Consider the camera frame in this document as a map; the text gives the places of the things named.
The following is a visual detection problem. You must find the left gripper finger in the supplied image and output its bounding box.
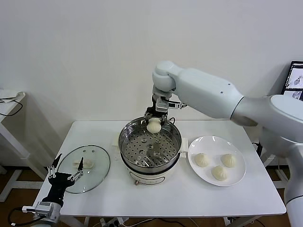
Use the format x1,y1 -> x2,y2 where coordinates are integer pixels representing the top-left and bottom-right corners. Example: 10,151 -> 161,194
46,153 -> 63,178
67,157 -> 85,182

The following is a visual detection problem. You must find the perforated steel steamer basket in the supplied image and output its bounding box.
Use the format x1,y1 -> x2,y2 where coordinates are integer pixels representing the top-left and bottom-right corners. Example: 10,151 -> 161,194
118,116 -> 182,169

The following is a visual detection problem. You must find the black rod under side table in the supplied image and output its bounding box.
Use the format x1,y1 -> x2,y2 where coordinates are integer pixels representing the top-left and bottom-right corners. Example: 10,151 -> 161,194
252,141 -> 264,157

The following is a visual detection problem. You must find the thin black cable loop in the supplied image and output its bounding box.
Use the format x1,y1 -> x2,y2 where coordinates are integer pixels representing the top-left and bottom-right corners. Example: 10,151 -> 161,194
0,100 -> 24,117

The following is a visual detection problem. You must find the white steamed baozi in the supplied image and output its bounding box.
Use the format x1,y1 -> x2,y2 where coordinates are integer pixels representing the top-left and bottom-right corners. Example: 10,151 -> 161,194
194,153 -> 211,168
211,165 -> 230,182
146,118 -> 162,134
221,153 -> 237,168

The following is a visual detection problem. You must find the round glass pot lid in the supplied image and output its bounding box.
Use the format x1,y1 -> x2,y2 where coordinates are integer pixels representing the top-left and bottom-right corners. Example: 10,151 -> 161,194
56,145 -> 111,194

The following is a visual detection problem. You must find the round white plate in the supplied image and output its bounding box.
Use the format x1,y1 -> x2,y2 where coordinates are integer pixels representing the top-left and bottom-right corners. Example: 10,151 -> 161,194
187,135 -> 247,187

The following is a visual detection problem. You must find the camera cable with plug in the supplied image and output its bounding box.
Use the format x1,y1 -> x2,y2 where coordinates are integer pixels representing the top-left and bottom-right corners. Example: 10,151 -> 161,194
168,100 -> 189,110
8,205 -> 36,227

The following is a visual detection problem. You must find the left camera cable with plug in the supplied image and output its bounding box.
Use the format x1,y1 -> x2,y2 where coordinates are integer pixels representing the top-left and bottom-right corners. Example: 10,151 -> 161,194
8,205 -> 36,227

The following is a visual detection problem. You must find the right camera cable with plug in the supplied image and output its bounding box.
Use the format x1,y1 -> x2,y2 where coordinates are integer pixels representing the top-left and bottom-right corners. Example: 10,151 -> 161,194
168,100 -> 189,110

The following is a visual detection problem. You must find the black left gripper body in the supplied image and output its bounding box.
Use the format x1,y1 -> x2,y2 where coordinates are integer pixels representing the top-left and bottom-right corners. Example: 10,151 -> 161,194
42,172 -> 74,205

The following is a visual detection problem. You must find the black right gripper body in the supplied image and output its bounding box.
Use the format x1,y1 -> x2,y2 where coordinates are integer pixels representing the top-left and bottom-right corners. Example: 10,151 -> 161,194
146,106 -> 169,119

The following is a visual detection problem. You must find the white electric cooking pot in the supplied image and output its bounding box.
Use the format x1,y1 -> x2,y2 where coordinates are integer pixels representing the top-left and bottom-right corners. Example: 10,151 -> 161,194
111,137 -> 189,187

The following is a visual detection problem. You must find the white power strip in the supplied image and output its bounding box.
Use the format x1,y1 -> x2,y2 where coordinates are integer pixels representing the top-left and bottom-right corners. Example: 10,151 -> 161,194
100,218 -> 125,227

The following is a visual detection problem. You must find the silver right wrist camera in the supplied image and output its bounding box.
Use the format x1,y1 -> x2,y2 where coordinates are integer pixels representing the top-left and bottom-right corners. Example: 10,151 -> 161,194
155,96 -> 170,112

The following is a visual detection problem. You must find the grey open laptop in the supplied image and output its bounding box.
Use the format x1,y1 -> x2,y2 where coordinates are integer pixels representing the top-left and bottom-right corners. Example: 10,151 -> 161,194
283,61 -> 303,102

